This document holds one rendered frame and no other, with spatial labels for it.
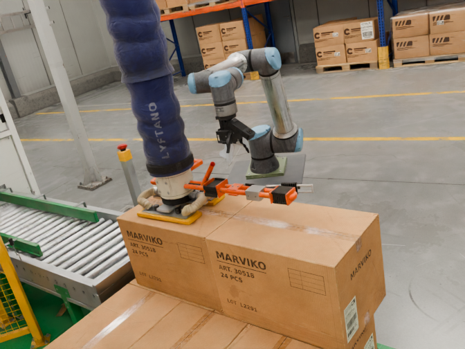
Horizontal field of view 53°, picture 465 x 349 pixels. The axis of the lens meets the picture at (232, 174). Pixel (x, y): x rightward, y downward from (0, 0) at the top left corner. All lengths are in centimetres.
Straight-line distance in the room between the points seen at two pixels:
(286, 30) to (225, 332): 951
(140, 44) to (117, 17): 13
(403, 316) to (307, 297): 119
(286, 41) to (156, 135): 922
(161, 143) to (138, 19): 53
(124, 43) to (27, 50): 1105
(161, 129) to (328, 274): 95
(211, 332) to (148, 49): 123
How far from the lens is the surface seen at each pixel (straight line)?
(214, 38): 1063
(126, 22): 203
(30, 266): 319
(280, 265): 182
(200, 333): 216
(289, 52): 1121
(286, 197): 188
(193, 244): 209
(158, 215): 227
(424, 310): 299
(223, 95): 187
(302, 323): 194
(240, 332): 212
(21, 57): 1294
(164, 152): 213
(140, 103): 210
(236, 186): 205
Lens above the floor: 189
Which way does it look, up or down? 21 degrees down
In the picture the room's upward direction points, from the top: 12 degrees counter-clockwise
